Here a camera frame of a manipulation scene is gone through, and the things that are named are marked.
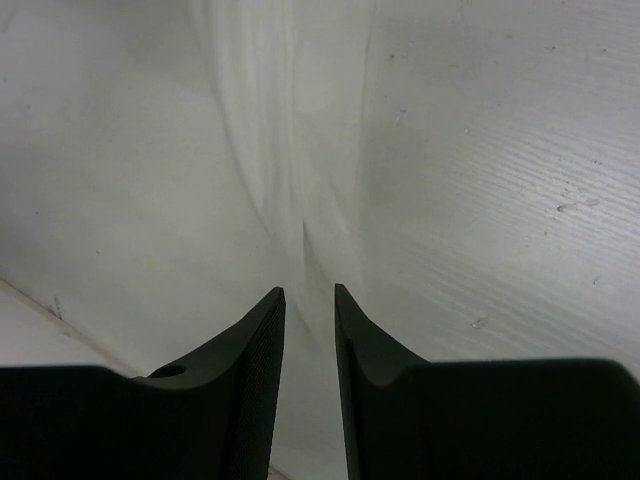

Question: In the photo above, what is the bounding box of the white tank top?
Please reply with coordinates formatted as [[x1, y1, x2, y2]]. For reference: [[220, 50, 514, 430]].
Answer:
[[1, 1, 374, 479]]

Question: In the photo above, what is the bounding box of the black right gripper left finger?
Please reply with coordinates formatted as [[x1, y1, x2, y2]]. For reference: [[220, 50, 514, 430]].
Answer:
[[1, 287, 285, 479]]

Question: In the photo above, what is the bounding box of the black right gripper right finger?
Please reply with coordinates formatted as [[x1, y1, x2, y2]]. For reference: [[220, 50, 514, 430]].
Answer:
[[334, 285, 639, 479]]

